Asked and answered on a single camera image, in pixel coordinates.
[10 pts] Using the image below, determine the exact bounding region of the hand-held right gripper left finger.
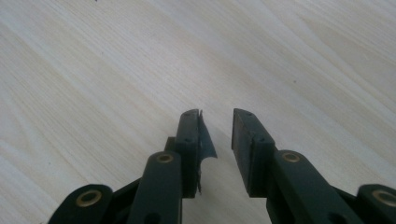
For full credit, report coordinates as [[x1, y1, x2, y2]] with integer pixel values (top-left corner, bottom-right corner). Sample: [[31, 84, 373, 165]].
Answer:
[[163, 108, 219, 199]]

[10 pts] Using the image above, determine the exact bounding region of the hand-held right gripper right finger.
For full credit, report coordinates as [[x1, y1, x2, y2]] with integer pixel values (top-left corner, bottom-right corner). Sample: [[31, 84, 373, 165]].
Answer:
[[231, 107, 277, 199]]

